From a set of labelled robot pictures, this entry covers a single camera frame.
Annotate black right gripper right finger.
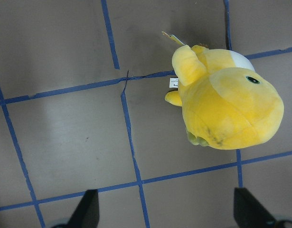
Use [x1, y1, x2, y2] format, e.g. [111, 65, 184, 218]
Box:
[233, 188, 283, 228]

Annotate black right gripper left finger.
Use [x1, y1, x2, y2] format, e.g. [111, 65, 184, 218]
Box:
[66, 190, 100, 228]

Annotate yellow plush toy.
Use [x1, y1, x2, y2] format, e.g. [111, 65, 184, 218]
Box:
[165, 35, 284, 150]

